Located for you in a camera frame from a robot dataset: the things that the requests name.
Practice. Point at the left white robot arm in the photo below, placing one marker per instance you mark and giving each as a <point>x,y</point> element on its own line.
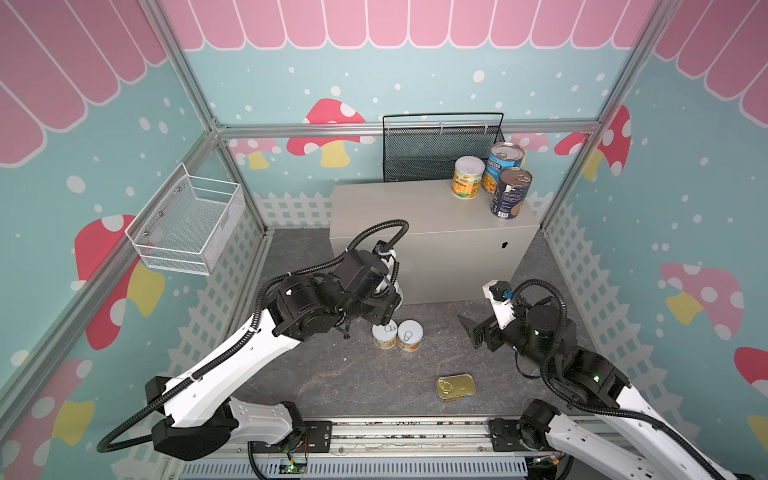
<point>192,415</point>

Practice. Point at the black mesh wire basket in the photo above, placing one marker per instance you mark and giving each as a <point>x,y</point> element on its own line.
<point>419,147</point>

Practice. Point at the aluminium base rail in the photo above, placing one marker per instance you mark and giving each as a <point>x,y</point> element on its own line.
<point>410,448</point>

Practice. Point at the gold rectangular sardine tin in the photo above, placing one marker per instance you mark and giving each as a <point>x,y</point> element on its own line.
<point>455,387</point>

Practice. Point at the blue Progresso soup can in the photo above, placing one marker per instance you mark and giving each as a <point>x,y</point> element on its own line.
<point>502,155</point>

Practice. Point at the dark navy label can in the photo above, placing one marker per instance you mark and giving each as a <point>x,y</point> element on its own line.
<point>511,191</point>

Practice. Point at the grey metal cabinet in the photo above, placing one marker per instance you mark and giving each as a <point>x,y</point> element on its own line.
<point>452,247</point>

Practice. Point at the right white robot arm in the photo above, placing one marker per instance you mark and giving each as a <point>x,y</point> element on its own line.
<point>532,320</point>

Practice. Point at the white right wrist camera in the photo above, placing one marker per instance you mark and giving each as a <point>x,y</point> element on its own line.
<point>499,293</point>

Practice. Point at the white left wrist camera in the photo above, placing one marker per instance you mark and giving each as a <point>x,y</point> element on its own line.
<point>389,259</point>

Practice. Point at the yellow can white lid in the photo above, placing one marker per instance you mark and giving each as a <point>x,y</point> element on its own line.
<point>467,178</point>
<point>385,336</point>
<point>410,335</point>

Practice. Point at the white mesh wire basket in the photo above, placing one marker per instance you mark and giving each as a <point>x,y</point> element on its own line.
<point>186,225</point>

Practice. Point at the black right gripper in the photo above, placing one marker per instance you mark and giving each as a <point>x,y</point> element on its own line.
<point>491,330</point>

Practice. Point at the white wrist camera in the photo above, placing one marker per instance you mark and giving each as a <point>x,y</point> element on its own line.
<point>389,259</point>
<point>499,293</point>

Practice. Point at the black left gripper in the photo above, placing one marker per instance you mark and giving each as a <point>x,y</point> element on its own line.
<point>383,308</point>

